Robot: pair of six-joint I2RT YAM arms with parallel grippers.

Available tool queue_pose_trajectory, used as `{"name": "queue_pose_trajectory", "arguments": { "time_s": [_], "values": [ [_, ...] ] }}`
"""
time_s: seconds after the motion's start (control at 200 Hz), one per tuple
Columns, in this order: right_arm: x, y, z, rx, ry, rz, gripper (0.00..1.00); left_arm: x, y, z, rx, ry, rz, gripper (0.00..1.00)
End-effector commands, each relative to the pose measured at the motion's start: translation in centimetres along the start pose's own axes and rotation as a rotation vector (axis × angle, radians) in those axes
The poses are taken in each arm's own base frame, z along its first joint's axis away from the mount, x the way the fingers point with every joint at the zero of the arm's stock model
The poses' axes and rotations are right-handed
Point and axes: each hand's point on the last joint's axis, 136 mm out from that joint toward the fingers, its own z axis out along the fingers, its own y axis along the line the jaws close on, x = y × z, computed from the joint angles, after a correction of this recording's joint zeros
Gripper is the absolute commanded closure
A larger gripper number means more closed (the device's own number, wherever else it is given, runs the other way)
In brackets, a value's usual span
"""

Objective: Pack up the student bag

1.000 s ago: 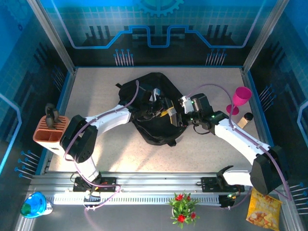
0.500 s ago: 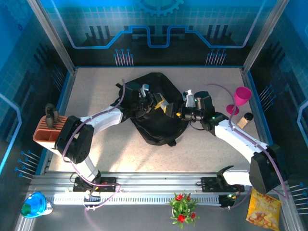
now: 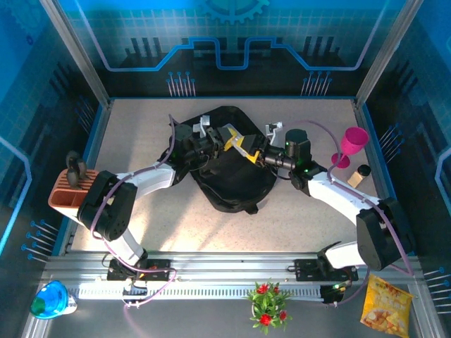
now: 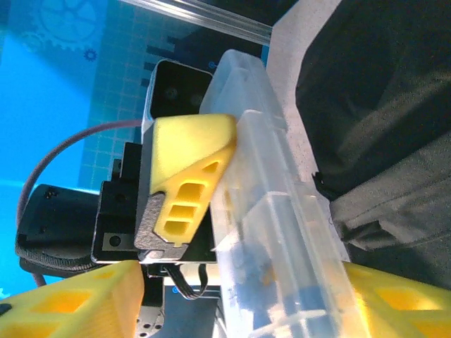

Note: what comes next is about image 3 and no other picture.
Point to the black backpack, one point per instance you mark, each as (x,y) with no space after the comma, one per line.
(232,183)

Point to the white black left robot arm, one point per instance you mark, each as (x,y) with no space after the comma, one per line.
(109,207)

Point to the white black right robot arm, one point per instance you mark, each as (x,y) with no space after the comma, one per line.
(338,192)

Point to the yellow chips bag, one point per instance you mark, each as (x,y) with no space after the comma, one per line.
(385,306)

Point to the magenta plastic goblet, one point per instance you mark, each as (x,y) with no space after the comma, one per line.
(354,139)

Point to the small jar black lid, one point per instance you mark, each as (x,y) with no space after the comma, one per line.
(359,174)

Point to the dark figurine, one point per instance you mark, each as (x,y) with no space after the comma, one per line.
(75,169)

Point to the orange slotted holder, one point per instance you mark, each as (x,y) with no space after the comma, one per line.
(60,200)

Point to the potted plant red flowers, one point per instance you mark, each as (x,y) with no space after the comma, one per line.
(267,306)

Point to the blue plastic dome toy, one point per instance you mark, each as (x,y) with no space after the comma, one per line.
(51,299)

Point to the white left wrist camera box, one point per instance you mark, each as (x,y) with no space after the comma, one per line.
(201,125)

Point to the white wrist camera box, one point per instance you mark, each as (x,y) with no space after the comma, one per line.
(201,125)
(274,127)

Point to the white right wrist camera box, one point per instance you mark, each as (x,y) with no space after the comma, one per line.
(274,127)

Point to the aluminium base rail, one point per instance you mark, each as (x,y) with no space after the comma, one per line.
(232,265)

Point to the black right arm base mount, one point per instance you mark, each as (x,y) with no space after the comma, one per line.
(306,269)

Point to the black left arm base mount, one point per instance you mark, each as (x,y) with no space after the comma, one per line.
(158,271)

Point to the aluminium frame post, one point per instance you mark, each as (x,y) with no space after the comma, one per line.
(387,49)
(75,53)

